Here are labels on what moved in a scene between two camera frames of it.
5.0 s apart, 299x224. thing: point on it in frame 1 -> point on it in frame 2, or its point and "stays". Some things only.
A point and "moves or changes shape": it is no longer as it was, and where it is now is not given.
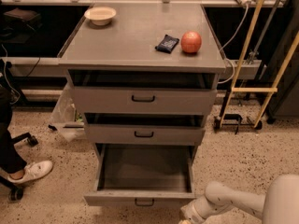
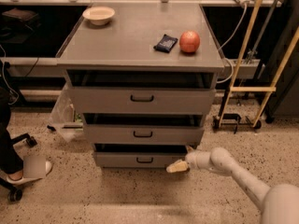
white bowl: x=100 y=16 stays
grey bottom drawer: x=135 y=175 moves or changes shape
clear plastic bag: x=65 y=121 stays
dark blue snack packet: x=167 y=44 stays
